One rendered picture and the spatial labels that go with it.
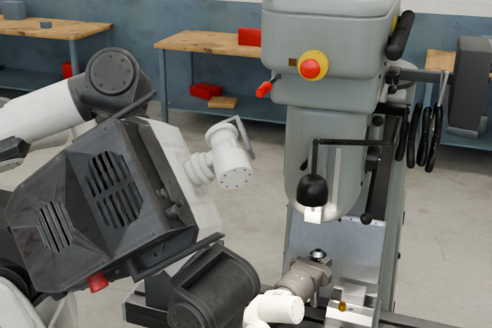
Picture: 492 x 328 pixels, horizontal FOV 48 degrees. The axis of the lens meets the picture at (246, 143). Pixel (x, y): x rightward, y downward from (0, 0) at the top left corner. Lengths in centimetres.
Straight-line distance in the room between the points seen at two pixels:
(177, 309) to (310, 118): 57
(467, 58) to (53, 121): 102
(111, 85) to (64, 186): 20
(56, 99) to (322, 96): 56
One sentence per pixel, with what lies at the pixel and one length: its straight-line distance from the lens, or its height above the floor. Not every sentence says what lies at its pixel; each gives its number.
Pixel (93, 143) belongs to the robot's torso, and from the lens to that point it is 89.
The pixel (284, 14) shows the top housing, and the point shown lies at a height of 185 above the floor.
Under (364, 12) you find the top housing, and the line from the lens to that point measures 109.
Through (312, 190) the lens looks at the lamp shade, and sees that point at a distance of 122.
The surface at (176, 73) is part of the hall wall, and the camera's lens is 633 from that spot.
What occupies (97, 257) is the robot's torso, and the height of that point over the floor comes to 154.
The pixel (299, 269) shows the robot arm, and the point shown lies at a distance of 151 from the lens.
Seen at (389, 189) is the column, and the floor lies 121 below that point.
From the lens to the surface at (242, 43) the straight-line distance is 531.
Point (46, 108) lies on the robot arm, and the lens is 108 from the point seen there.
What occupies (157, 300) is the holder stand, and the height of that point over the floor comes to 96.
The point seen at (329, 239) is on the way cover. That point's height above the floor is 101.
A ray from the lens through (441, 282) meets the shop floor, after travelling 361.
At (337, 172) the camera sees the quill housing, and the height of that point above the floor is 147.
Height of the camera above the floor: 204
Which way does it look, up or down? 23 degrees down
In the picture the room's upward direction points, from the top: 1 degrees clockwise
